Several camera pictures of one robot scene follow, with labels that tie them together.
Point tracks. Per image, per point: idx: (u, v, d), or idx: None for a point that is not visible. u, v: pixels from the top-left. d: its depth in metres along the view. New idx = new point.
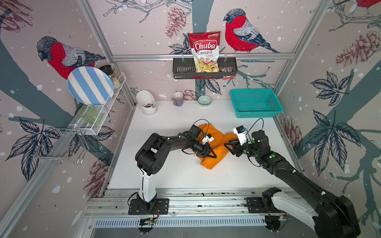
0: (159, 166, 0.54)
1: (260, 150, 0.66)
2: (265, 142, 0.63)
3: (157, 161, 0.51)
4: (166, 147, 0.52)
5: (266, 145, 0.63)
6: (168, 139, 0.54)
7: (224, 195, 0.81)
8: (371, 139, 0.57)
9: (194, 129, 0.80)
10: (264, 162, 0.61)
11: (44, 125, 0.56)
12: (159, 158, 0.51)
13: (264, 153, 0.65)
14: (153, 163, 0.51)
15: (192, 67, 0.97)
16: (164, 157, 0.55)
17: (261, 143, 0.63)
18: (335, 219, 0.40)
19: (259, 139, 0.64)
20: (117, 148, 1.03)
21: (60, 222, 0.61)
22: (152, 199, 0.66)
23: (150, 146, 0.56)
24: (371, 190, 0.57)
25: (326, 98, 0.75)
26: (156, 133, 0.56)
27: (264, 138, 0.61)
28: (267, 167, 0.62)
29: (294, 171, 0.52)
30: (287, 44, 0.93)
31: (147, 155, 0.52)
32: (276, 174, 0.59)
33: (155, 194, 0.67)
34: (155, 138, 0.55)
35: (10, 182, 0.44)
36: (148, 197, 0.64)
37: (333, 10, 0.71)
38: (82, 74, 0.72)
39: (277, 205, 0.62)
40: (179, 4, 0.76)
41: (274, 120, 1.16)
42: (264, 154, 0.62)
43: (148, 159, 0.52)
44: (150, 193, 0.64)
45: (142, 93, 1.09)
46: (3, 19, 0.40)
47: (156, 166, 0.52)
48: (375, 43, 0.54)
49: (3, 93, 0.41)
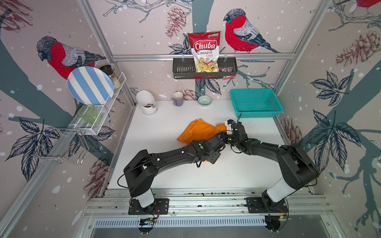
0: (142, 189, 0.48)
1: (238, 138, 0.75)
2: (242, 130, 0.74)
3: (135, 187, 0.44)
4: (148, 174, 0.42)
5: (242, 132, 0.75)
6: (158, 161, 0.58)
7: (224, 195, 0.81)
8: (372, 140, 0.56)
9: (215, 140, 0.62)
10: (242, 147, 0.71)
11: (44, 125, 0.56)
12: (140, 185, 0.45)
13: (242, 139, 0.76)
14: (133, 186, 0.44)
15: (192, 68, 0.97)
16: (149, 183, 0.47)
17: (238, 131, 0.75)
18: (288, 158, 0.49)
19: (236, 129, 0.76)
20: (117, 148, 1.03)
21: (60, 222, 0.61)
22: (150, 204, 0.65)
23: (136, 164, 0.49)
24: (371, 190, 0.57)
25: (326, 98, 0.75)
26: (144, 150, 0.47)
27: (239, 126, 0.74)
28: (245, 150, 0.72)
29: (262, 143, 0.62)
30: (287, 44, 0.93)
31: (132, 173, 0.47)
32: (252, 152, 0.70)
33: (152, 200, 0.65)
34: (143, 154, 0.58)
35: (10, 182, 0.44)
36: (144, 204, 0.63)
37: (333, 10, 0.71)
38: (82, 74, 0.72)
39: (274, 199, 0.64)
40: (179, 4, 0.76)
41: (274, 120, 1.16)
42: (242, 141, 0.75)
43: (131, 178, 0.46)
44: (144, 201, 0.62)
45: (142, 93, 1.09)
46: (3, 19, 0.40)
47: (135, 191, 0.46)
48: (375, 43, 0.54)
49: (3, 93, 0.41)
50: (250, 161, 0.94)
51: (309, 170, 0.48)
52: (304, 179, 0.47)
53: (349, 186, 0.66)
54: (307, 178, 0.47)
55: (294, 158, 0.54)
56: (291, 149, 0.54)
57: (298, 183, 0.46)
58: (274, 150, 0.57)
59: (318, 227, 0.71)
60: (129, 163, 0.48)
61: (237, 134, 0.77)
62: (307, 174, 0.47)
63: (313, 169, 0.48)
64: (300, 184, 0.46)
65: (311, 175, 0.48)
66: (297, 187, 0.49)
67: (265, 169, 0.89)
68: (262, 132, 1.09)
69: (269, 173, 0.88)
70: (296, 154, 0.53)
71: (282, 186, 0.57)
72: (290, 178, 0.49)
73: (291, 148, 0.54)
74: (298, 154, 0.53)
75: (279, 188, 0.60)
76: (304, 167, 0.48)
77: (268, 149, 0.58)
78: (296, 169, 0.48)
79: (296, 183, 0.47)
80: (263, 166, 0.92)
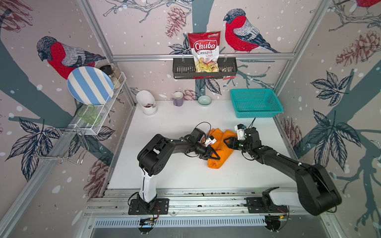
0: (160, 167, 0.54)
1: (251, 144, 0.71)
2: (255, 136, 0.70)
3: (158, 161, 0.51)
4: (170, 148, 0.53)
5: (256, 139, 0.71)
6: (171, 141, 0.54)
7: (224, 195, 0.81)
8: (372, 139, 0.56)
9: (195, 132, 0.80)
10: (255, 154, 0.67)
11: (44, 125, 0.56)
12: (162, 159, 0.52)
13: (255, 146, 0.72)
14: (155, 163, 0.51)
15: (192, 67, 0.97)
16: (167, 159, 0.55)
17: (252, 136, 0.71)
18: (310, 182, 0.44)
19: (250, 134, 0.72)
20: (117, 148, 1.03)
21: (60, 222, 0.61)
22: (153, 199, 0.67)
23: (152, 146, 0.54)
24: (371, 190, 0.57)
25: (326, 98, 0.75)
26: (159, 135, 0.56)
27: (254, 132, 0.69)
28: (258, 158, 0.68)
29: (278, 153, 0.58)
30: (287, 44, 0.93)
31: (148, 155, 0.53)
32: (265, 162, 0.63)
33: (155, 194, 0.67)
34: (158, 139, 0.55)
35: (10, 182, 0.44)
36: (149, 197, 0.63)
37: (333, 10, 0.71)
38: (82, 74, 0.72)
39: (275, 201, 0.64)
40: (179, 4, 0.76)
41: (274, 120, 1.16)
42: (255, 147, 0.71)
43: (149, 159, 0.52)
44: (150, 193, 0.64)
45: (142, 93, 1.09)
46: (3, 19, 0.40)
47: (158, 166, 0.52)
48: (375, 43, 0.54)
49: (3, 94, 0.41)
50: (251, 161, 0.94)
51: (330, 196, 0.43)
52: (325, 207, 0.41)
53: (349, 186, 0.66)
54: (327, 205, 0.43)
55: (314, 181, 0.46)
56: (313, 170, 0.49)
57: (317, 209, 0.42)
58: (293, 168, 0.49)
59: (318, 227, 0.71)
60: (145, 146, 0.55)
61: (251, 140, 0.72)
62: (327, 200, 0.43)
63: (335, 196, 0.43)
64: (319, 210, 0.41)
65: (332, 202, 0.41)
66: (314, 212, 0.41)
67: (266, 169, 0.86)
68: (261, 132, 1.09)
69: (269, 174, 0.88)
70: (318, 176, 0.48)
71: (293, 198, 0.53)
72: (306, 201, 0.45)
73: (313, 169, 0.49)
74: (319, 177, 0.48)
75: (286, 198, 0.57)
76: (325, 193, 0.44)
77: (285, 164, 0.53)
78: (316, 194, 0.43)
79: (314, 208, 0.43)
80: (264, 166, 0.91)
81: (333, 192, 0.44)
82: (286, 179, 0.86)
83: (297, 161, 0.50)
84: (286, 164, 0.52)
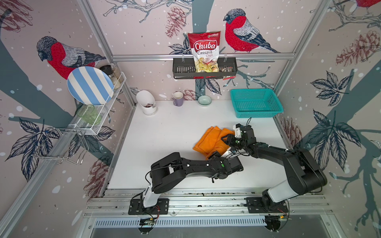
0: (165, 190, 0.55)
1: (246, 140, 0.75)
2: (250, 133, 0.75)
3: (161, 185, 0.46)
4: (178, 176, 0.45)
5: (251, 135, 0.75)
6: (187, 166, 0.49)
7: (224, 195, 0.81)
8: (372, 139, 0.56)
9: (234, 161, 0.65)
10: (250, 149, 0.71)
11: (44, 125, 0.56)
12: (165, 185, 0.47)
13: (250, 142, 0.76)
14: (159, 184, 0.46)
15: (192, 67, 0.97)
16: (173, 185, 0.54)
17: (247, 133, 0.75)
18: (292, 162, 0.48)
19: (245, 131, 0.76)
20: (117, 148, 1.03)
21: (60, 222, 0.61)
22: (151, 206, 0.65)
23: (166, 163, 0.51)
24: (371, 189, 0.57)
25: (326, 98, 0.75)
26: (178, 153, 0.50)
27: (248, 129, 0.74)
28: (253, 153, 0.71)
29: (269, 146, 0.62)
30: (287, 44, 0.93)
31: (159, 171, 0.49)
32: (258, 155, 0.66)
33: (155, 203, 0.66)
34: (175, 157, 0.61)
35: (10, 181, 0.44)
36: (148, 204, 0.63)
37: (333, 10, 0.71)
38: (82, 74, 0.72)
39: (274, 199, 0.64)
40: (179, 4, 0.76)
41: (274, 120, 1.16)
42: (251, 143, 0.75)
43: (158, 175, 0.48)
44: (150, 201, 0.63)
45: (142, 93, 1.09)
46: (3, 19, 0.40)
47: (160, 189, 0.49)
48: (375, 43, 0.54)
49: (3, 93, 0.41)
50: (252, 161, 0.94)
51: (316, 176, 0.46)
52: (310, 186, 0.46)
53: (349, 186, 0.66)
54: (312, 184, 0.46)
55: (301, 164, 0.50)
56: (299, 154, 0.53)
57: (301, 187, 0.46)
58: (280, 153, 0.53)
59: (318, 227, 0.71)
60: (159, 160, 0.51)
61: (246, 137, 0.76)
62: (313, 180, 0.46)
63: (320, 176, 0.46)
64: (304, 189, 0.45)
65: (317, 182, 0.46)
66: (300, 192, 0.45)
67: (266, 169, 0.86)
68: (261, 132, 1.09)
69: (270, 173, 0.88)
70: (303, 159, 0.52)
71: (284, 188, 0.57)
72: (293, 182, 0.49)
73: (299, 152, 0.53)
74: (305, 160, 0.52)
75: (281, 190, 0.59)
76: (309, 173, 0.47)
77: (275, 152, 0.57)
78: (300, 173, 0.46)
79: (299, 188, 0.47)
80: (264, 166, 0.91)
81: (318, 173, 0.47)
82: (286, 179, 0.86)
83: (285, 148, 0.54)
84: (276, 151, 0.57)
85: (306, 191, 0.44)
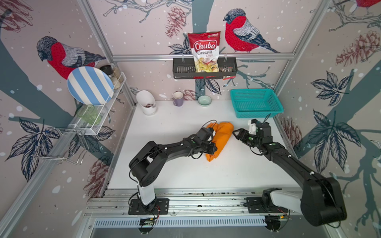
0: (152, 178, 0.50)
1: (262, 138, 0.68)
2: (267, 130, 0.67)
3: (146, 175, 0.47)
4: (159, 160, 0.47)
5: (267, 134, 0.68)
6: (165, 148, 0.51)
7: (224, 195, 0.81)
8: (372, 140, 0.56)
9: (202, 133, 0.72)
10: (264, 149, 0.64)
11: (44, 125, 0.56)
12: (150, 173, 0.47)
13: (266, 141, 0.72)
14: (144, 176, 0.47)
15: (192, 67, 0.97)
16: (158, 170, 0.50)
17: (263, 131, 0.67)
18: (316, 195, 0.42)
19: (261, 128, 0.69)
20: (117, 148, 1.03)
21: (60, 222, 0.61)
22: (151, 201, 0.66)
23: (144, 155, 0.52)
24: (371, 190, 0.57)
25: (326, 98, 0.75)
26: (152, 142, 0.51)
27: (266, 127, 0.66)
28: (266, 154, 0.65)
29: (289, 155, 0.55)
30: (287, 44, 0.93)
31: (139, 164, 0.49)
32: (273, 159, 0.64)
33: (154, 197, 0.66)
34: (151, 146, 0.50)
35: (10, 181, 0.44)
36: (146, 200, 0.63)
37: (333, 10, 0.71)
38: (82, 74, 0.72)
39: (275, 201, 0.64)
40: (179, 4, 0.76)
41: (274, 120, 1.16)
42: (265, 143, 0.65)
43: (139, 169, 0.48)
44: (148, 196, 0.63)
45: (142, 93, 1.09)
46: (3, 19, 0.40)
47: (147, 179, 0.48)
48: (375, 43, 0.54)
49: (3, 93, 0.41)
50: (251, 161, 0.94)
51: (335, 210, 0.42)
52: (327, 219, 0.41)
53: (349, 186, 0.66)
54: (329, 217, 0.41)
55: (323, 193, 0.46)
56: (325, 183, 0.46)
57: (318, 220, 0.41)
58: (303, 176, 0.46)
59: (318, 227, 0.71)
60: (137, 154, 0.51)
61: (262, 135, 0.68)
62: (331, 213, 0.42)
63: (340, 210, 0.42)
64: (320, 222, 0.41)
65: (335, 216, 0.42)
66: (314, 220, 0.42)
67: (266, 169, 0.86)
68: None
69: (270, 174, 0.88)
70: (328, 190, 0.46)
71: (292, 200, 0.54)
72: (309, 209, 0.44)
73: (326, 181, 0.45)
74: (329, 191, 0.45)
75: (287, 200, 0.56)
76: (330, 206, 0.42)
77: (296, 170, 0.50)
78: (320, 208, 0.42)
79: (315, 219, 0.42)
80: (264, 166, 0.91)
81: (339, 208, 0.42)
82: (286, 179, 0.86)
83: (310, 170, 0.47)
84: (297, 170, 0.49)
85: (322, 224, 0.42)
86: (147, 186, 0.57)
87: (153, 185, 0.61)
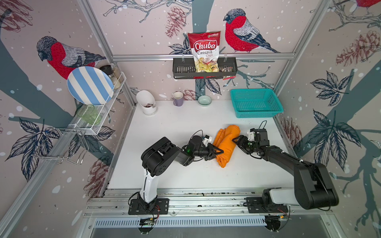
0: (163, 169, 0.55)
1: (259, 142, 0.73)
2: (264, 135, 0.73)
3: (161, 163, 0.51)
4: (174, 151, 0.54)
5: (264, 137, 0.73)
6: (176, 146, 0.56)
7: (224, 195, 0.81)
8: (372, 139, 0.56)
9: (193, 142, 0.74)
10: (261, 151, 0.69)
11: (44, 125, 0.56)
12: (164, 162, 0.52)
13: (263, 144, 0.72)
14: (158, 164, 0.51)
15: (192, 67, 0.97)
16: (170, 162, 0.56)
17: (260, 135, 0.73)
18: (305, 175, 0.45)
19: (258, 133, 0.75)
20: (117, 148, 1.03)
21: (60, 222, 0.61)
22: (152, 200, 0.66)
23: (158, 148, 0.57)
24: (371, 189, 0.57)
25: (326, 98, 0.75)
26: (165, 138, 0.58)
27: (262, 131, 0.73)
28: (263, 155, 0.69)
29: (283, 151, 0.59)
30: (287, 44, 0.93)
31: (153, 155, 0.53)
32: (269, 158, 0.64)
33: (155, 196, 0.67)
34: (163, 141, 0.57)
35: (10, 182, 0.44)
36: (148, 198, 0.63)
37: (333, 10, 0.71)
38: (82, 74, 0.72)
39: (274, 199, 0.64)
40: (179, 4, 0.76)
41: (274, 120, 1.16)
42: (263, 145, 0.69)
43: (153, 160, 0.52)
44: (151, 193, 0.63)
45: (142, 93, 1.09)
46: (3, 19, 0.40)
47: (160, 167, 0.52)
48: (375, 43, 0.54)
49: (3, 93, 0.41)
50: (252, 161, 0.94)
51: (326, 194, 0.43)
52: (318, 203, 0.43)
53: (349, 186, 0.66)
54: (320, 201, 0.43)
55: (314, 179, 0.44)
56: (314, 168, 0.49)
57: (309, 203, 0.43)
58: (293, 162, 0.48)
59: (318, 227, 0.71)
60: (153, 145, 0.56)
61: (259, 138, 0.73)
62: (322, 197, 0.43)
63: (332, 195, 0.43)
64: (310, 204, 0.43)
65: (325, 200, 0.43)
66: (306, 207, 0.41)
67: (266, 170, 0.86)
68: None
69: (270, 174, 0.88)
70: (317, 175, 0.49)
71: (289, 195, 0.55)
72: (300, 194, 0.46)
73: (314, 167, 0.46)
74: (319, 176, 0.48)
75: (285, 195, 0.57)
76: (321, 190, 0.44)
77: (286, 160, 0.54)
78: (311, 188, 0.44)
79: (306, 203, 0.44)
80: (264, 166, 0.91)
81: (329, 191, 0.44)
82: (286, 179, 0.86)
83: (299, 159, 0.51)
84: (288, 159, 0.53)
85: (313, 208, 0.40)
86: (154, 181, 0.60)
87: (157, 183, 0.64)
